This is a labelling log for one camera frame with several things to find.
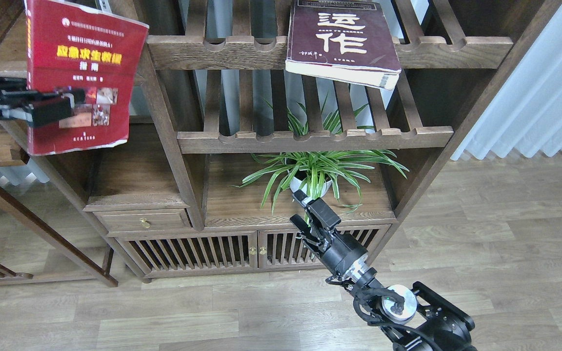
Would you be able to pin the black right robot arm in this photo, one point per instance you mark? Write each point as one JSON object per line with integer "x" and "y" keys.
{"x": 416, "y": 319}

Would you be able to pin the white upright books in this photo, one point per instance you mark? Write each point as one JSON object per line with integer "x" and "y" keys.
{"x": 104, "y": 5}

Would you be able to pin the green spider plant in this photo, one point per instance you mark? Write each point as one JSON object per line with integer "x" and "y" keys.
{"x": 320, "y": 168}

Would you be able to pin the dark red thick book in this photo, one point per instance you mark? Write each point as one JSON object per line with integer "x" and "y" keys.
{"x": 344, "y": 40}

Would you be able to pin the white pleated curtain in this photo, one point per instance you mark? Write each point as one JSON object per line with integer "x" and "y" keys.
{"x": 526, "y": 114}

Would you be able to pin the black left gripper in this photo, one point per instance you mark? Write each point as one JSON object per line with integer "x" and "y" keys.
{"x": 42, "y": 110}

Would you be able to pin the brass drawer knob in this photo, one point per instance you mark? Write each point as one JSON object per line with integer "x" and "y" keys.
{"x": 145, "y": 223}

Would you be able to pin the dark wooden bookshelf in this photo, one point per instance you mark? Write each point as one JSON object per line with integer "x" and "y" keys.
{"x": 202, "y": 186}

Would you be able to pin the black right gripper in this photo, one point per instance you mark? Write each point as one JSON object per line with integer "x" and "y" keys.
{"x": 341, "y": 253}

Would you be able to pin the white plant pot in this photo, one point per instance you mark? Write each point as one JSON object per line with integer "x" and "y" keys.
{"x": 300, "y": 182}

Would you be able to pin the red paperback book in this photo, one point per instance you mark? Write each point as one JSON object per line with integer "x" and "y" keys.
{"x": 83, "y": 50}

